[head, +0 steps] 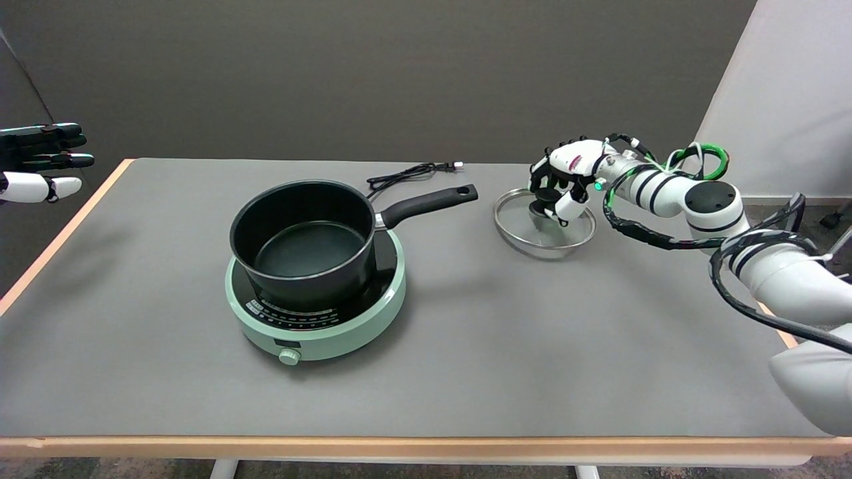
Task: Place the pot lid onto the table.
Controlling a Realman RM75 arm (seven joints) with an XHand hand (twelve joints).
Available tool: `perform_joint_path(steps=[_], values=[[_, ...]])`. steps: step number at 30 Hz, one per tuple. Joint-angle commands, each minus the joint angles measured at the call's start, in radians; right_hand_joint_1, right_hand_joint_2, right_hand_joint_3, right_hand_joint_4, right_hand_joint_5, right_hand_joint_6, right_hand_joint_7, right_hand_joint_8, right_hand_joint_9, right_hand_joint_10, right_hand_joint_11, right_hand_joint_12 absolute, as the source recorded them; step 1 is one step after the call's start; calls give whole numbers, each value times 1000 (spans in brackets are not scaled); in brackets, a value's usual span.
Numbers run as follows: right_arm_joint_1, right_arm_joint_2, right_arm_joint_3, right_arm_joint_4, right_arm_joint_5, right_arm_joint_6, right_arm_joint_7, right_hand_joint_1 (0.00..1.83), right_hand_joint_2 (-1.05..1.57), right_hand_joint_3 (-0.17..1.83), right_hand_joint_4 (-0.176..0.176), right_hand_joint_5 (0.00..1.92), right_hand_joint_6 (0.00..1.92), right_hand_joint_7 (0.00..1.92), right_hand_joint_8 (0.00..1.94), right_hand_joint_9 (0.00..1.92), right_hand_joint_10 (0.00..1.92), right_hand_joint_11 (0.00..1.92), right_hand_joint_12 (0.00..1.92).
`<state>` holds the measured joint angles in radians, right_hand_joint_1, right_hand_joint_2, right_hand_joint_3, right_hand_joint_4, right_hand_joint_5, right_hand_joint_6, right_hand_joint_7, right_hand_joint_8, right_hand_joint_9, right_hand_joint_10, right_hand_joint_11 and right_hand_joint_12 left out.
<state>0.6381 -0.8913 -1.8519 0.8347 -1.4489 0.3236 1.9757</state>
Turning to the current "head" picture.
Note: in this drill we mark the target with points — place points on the green induction cooker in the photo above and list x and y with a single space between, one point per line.
319 329

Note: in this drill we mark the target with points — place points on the glass pot lid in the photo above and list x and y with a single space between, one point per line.
542 229

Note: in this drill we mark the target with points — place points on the chair leg with caster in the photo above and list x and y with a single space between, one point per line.
839 219

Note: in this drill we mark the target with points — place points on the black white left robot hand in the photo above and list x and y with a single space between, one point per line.
40 163

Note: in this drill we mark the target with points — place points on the white table leg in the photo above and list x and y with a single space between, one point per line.
587 472
223 468

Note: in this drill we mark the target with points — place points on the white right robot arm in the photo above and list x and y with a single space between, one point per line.
765 253

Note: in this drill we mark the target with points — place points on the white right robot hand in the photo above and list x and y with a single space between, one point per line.
572 174

